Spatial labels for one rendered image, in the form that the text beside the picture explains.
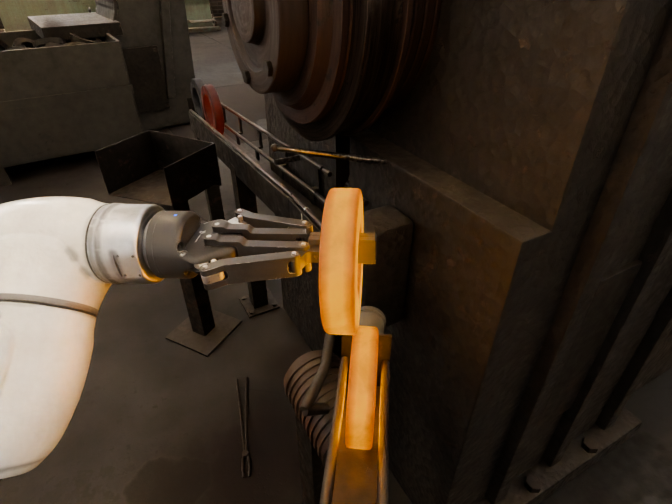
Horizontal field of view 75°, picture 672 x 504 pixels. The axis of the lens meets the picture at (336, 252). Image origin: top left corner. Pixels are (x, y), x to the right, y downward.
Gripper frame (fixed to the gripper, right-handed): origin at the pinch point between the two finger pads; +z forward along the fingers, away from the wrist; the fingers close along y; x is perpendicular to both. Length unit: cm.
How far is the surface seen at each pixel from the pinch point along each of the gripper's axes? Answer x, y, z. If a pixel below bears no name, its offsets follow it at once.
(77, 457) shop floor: -88, -22, -82
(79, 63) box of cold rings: -18, -219, -179
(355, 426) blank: -20.0, 7.6, 1.4
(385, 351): -23.6, -7.7, 4.6
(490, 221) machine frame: -6.3, -16.8, 18.9
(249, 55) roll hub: 12, -45, -21
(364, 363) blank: -14.7, 2.7, 2.2
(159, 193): -29, -70, -62
